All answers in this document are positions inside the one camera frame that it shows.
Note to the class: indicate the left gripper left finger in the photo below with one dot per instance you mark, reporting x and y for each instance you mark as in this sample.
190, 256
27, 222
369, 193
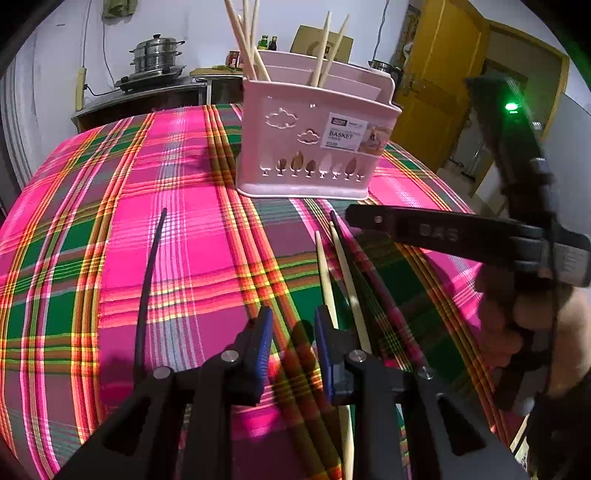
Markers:
176, 425

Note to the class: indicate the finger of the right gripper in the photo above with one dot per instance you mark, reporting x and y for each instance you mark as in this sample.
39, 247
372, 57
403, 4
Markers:
491, 241

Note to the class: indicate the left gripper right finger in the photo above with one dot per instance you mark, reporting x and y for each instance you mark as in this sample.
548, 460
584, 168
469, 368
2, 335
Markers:
407, 425

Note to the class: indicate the light wooden chopstick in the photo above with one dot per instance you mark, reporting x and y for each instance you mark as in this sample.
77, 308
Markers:
236, 25
345, 417
315, 75
354, 303
261, 72
333, 53
246, 17

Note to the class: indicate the black chopstick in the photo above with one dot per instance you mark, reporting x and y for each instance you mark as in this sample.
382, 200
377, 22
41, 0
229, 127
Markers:
139, 371
384, 330

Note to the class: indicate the metal kitchen shelf left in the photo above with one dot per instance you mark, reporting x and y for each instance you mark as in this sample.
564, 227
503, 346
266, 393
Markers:
119, 105

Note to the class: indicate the grey refrigerator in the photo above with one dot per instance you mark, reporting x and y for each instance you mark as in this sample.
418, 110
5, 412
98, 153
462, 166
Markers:
567, 150

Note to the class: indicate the yellow wooden door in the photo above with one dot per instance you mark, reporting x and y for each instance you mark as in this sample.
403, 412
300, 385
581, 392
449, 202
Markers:
450, 45

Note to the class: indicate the white electric kettle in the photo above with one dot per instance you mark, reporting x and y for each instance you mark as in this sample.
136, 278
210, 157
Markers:
394, 71

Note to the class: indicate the pink plaid tablecloth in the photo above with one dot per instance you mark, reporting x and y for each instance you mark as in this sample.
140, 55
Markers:
158, 190

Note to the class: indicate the pink plastic utensil basket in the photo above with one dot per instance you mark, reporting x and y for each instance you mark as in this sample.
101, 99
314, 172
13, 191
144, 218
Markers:
300, 141

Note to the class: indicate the gold paper gift bag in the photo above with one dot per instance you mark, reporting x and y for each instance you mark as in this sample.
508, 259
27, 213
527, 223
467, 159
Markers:
308, 39

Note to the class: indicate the green oil bottle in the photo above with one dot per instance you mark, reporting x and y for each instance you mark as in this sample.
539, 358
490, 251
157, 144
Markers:
263, 43

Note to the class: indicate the red sauce jar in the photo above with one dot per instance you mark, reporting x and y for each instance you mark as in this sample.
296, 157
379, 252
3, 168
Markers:
232, 60

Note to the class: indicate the black induction cooker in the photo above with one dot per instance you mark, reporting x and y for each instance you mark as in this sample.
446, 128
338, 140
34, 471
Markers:
149, 79

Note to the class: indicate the beige power strip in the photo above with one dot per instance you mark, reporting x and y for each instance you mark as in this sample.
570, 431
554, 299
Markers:
80, 88

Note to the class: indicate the stainless steel steamer pot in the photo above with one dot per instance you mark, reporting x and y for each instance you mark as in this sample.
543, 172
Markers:
155, 53

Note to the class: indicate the green hanging cloth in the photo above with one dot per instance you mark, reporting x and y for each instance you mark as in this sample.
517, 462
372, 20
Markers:
115, 9

